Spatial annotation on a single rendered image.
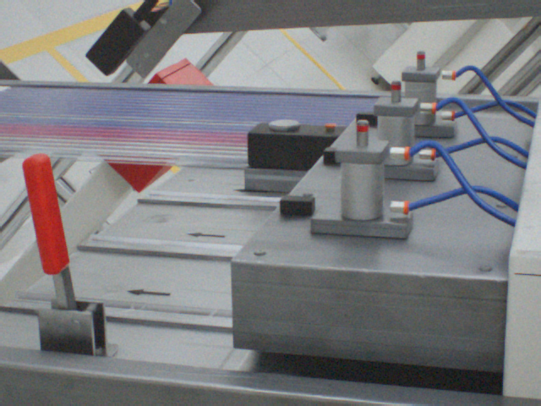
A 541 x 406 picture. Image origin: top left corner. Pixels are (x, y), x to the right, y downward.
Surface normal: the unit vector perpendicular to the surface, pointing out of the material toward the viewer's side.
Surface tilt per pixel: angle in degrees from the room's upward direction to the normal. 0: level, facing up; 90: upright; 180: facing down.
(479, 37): 90
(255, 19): 90
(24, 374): 90
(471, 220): 43
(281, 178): 90
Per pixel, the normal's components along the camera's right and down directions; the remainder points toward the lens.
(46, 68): 0.64, -0.66
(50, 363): -0.02, -0.96
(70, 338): -0.26, 0.29
